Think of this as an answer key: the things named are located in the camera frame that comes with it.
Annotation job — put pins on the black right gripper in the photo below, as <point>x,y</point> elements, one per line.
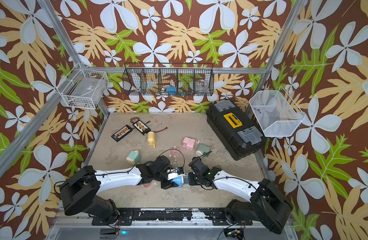
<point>190,179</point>

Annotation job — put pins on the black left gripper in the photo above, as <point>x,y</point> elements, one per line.
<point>168,184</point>

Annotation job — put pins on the clear blue tray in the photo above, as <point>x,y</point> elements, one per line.
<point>185,179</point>

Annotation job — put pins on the blue pencil sharpener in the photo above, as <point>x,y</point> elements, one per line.
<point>178,181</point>

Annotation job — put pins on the yellow pencil sharpener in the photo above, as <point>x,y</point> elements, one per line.
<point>151,138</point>

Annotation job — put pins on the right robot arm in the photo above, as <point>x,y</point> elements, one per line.
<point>264,202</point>

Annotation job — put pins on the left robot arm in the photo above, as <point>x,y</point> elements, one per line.
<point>79,193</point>

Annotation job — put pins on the clear red tray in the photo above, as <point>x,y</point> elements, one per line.
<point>148,185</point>

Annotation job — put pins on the green pencil sharpener right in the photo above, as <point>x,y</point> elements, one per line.
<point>203,150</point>

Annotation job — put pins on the green pencil sharpener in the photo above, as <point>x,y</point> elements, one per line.
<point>203,150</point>
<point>134,157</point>

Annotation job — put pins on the clear pink tray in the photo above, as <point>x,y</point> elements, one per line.
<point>175,152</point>

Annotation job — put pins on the pink pencil sharpener right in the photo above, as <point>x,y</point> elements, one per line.
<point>190,143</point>

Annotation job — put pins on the green pencil sharpener left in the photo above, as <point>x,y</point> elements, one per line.
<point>134,157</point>

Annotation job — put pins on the black yellow-latch toolbox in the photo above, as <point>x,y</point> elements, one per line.
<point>238,133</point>

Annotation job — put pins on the black charging board right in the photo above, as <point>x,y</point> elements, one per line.
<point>141,127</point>

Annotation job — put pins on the black charging board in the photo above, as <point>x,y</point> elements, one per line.
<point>121,133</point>
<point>141,127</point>

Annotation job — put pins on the black charging board left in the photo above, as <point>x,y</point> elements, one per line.
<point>121,133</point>

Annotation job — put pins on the white mesh basket right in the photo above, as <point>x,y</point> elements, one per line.
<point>277,113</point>

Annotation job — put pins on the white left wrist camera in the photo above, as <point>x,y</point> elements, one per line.
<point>175,173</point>

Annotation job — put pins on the black wire basket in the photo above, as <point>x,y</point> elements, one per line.
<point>169,79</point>

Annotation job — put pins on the white wire basket left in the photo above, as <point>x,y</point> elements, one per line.
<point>83,87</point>

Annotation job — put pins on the aluminium frame post right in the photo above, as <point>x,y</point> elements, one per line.
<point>285,32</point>

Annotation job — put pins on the aluminium frame post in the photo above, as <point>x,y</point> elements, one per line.
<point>285,32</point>
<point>67,43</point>

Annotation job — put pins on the aluminium frame post left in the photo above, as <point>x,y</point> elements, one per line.
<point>67,43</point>

